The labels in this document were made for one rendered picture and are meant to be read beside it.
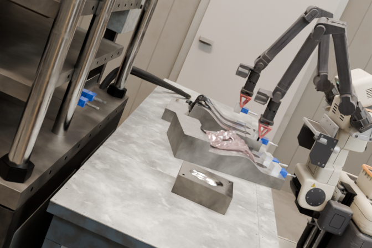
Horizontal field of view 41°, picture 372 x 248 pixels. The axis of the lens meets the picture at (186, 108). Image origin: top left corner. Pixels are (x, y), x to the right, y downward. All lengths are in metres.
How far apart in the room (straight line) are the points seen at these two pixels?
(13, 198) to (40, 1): 0.54
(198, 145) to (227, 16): 2.33
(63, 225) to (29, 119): 0.31
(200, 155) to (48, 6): 0.94
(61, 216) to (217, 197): 0.55
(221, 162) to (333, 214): 0.75
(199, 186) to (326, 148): 0.97
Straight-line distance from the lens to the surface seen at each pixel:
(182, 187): 1.70
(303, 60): 2.29
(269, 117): 2.42
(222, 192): 1.70
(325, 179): 2.58
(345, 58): 2.26
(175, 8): 4.22
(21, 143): 1.43
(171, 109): 2.41
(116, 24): 2.59
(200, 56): 4.23
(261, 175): 2.14
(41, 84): 1.36
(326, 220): 2.58
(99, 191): 1.53
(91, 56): 1.75
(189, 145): 2.00
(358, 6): 4.49
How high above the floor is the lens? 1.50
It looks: 15 degrees down
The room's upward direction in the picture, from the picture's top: 23 degrees clockwise
